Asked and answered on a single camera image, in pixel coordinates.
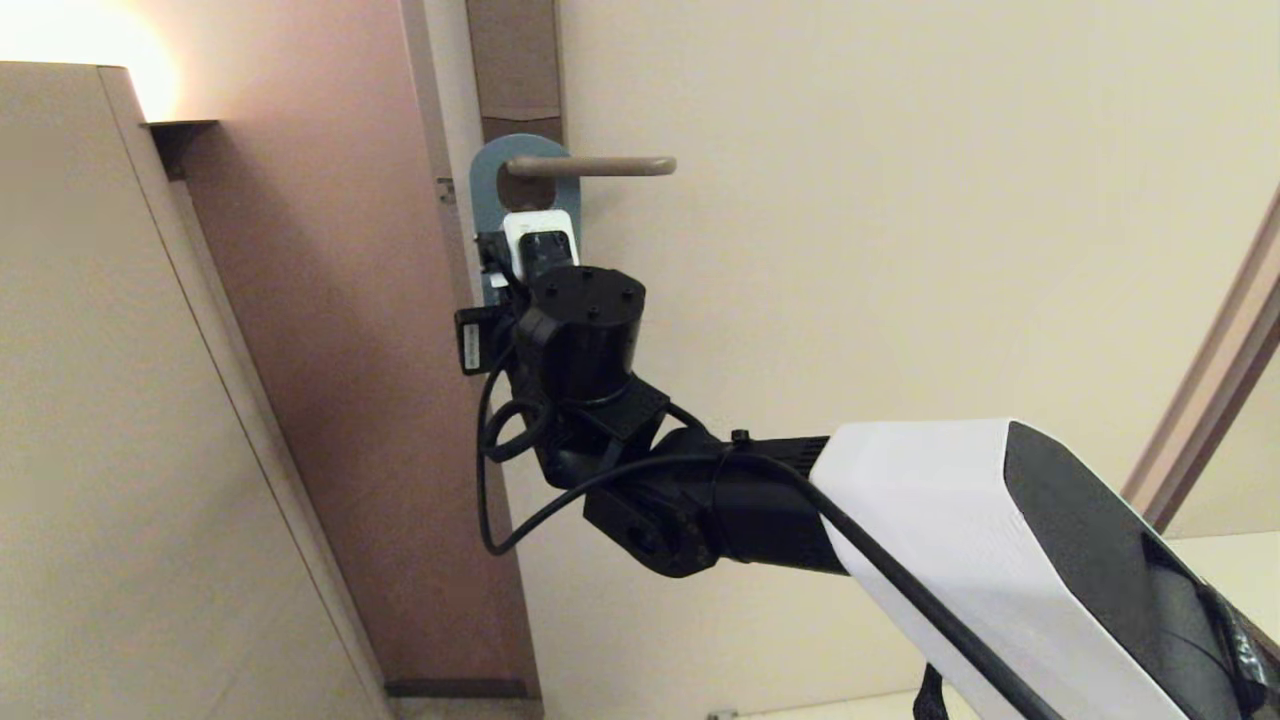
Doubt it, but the white door hanger sign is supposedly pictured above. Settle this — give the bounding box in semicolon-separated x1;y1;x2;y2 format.
468;133;584;306

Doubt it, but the brown door lock plate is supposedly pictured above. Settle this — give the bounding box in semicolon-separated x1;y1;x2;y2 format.
465;0;564;211

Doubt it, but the white room door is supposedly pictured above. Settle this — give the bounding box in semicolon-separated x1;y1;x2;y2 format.
425;0;1280;719

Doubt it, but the dark skirting board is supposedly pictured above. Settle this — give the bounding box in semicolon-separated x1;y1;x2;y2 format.
385;680;531;698

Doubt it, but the white shelf board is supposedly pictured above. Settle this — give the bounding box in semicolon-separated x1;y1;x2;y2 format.
1168;533;1280;641

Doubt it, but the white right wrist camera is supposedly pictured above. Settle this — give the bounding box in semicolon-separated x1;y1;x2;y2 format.
500;208;581;286

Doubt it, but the beige door handle lever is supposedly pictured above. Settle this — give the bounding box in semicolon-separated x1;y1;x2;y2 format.
505;155;678;181

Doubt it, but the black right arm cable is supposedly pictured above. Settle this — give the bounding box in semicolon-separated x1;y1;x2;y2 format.
476;340;1066;720

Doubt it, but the taupe side doorway frame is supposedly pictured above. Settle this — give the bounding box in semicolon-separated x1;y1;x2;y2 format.
1125;185;1280;533

